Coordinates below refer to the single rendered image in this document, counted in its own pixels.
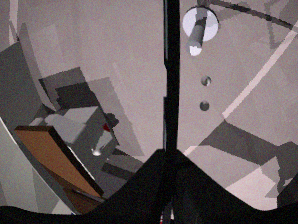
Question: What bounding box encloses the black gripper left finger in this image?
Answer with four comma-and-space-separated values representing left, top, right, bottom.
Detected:
0, 148, 165, 224

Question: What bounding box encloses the grey rectangular panel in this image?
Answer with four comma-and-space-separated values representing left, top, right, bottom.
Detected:
0, 41, 82, 214

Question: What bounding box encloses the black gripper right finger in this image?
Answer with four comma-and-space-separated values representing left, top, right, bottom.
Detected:
172, 149, 298, 224

